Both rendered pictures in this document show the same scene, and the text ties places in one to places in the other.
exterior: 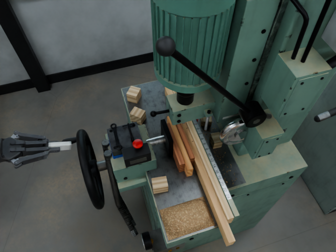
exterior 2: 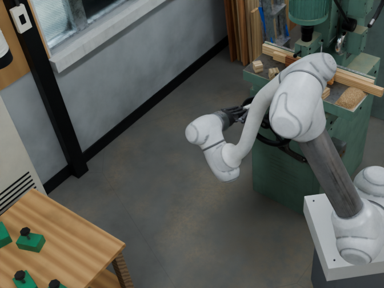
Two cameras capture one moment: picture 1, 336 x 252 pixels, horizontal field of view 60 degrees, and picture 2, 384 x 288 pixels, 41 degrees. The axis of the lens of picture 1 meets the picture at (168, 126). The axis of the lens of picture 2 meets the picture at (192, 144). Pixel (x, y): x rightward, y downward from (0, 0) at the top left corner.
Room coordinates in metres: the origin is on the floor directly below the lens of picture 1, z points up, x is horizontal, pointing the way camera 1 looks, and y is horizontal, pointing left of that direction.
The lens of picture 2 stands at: (-0.95, 1.41, 2.44)
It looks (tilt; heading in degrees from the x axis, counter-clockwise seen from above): 44 degrees down; 333
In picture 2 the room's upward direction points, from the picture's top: 8 degrees counter-clockwise
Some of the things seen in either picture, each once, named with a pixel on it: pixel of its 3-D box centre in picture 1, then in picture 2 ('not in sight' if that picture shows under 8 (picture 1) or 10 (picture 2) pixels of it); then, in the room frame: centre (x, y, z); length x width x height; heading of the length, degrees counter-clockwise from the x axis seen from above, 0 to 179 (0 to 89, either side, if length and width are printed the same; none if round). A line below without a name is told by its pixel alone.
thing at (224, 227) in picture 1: (193, 154); (324, 72); (0.45, -0.08, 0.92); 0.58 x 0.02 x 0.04; 17
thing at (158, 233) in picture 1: (166, 240); (333, 152); (0.27, 0.01, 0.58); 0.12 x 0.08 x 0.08; 107
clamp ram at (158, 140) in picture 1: (158, 140); not in sight; (0.49, 0.03, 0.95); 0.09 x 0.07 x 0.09; 17
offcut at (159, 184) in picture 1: (159, 184); (323, 92); (0.35, 0.02, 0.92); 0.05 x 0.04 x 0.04; 100
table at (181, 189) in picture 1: (156, 153); (300, 88); (0.49, 0.04, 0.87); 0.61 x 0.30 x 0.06; 17
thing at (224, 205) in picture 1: (192, 135); (314, 65); (0.52, -0.08, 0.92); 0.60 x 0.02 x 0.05; 17
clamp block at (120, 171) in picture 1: (131, 153); not in sight; (0.46, 0.12, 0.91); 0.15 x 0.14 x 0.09; 17
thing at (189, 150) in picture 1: (179, 132); (307, 67); (0.53, -0.04, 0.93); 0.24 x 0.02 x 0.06; 17
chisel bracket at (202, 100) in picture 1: (190, 107); (308, 45); (0.56, -0.07, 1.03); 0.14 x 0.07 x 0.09; 107
